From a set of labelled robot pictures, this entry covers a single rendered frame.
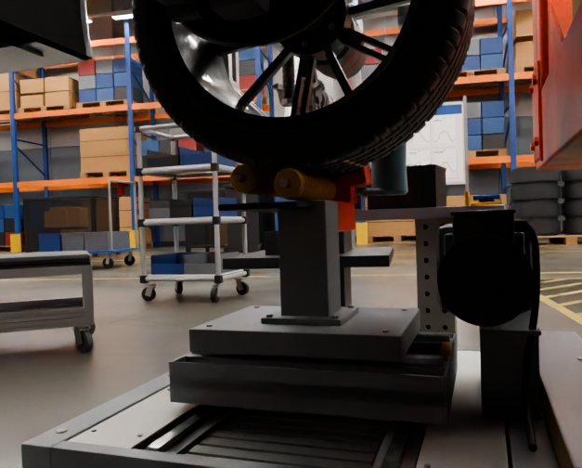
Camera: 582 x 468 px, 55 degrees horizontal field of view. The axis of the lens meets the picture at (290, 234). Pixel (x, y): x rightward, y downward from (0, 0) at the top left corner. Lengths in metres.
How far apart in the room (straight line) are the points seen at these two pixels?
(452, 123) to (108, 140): 7.46
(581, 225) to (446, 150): 2.24
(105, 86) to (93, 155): 1.46
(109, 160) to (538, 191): 8.25
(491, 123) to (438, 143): 3.73
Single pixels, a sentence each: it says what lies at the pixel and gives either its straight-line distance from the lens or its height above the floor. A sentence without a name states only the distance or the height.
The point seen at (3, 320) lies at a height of 0.13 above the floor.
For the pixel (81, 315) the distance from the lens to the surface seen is 2.05.
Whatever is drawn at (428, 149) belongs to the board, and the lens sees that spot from 7.40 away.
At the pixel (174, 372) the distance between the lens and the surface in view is 1.10.
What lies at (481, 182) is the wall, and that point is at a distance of 12.02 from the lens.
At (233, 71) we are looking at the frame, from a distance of 1.45.
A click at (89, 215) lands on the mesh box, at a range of 9.47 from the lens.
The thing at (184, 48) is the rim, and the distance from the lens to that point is 1.21.
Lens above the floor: 0.42
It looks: 1 degrees down
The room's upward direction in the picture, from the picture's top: 2 degrees counter-clockwise
